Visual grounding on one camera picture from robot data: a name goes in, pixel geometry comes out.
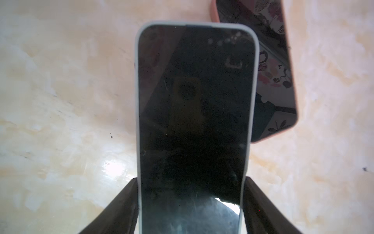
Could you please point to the black smartphone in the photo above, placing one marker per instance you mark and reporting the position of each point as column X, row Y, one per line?
column 275, row 108
column 195, row 96

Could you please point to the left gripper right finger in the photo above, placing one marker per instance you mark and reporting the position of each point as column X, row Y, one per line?
column 261, row 215

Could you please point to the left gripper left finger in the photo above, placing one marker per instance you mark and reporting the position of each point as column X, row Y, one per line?
column 120, row 216

